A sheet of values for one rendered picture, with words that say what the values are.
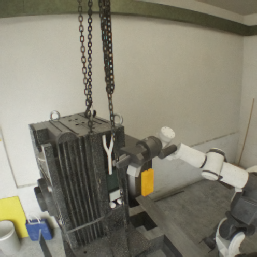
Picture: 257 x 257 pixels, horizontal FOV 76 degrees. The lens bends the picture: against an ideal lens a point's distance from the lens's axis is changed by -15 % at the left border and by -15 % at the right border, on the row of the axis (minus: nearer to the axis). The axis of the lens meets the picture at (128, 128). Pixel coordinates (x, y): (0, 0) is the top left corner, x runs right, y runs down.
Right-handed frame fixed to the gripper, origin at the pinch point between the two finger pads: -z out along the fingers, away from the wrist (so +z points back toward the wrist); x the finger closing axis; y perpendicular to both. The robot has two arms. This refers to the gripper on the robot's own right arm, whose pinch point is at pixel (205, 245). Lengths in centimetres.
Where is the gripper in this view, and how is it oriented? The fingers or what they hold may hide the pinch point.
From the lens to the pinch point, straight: 176.6
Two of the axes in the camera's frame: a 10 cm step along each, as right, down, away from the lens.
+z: 4.2, -8.4, -3.5
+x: -5.8, -5.4, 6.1
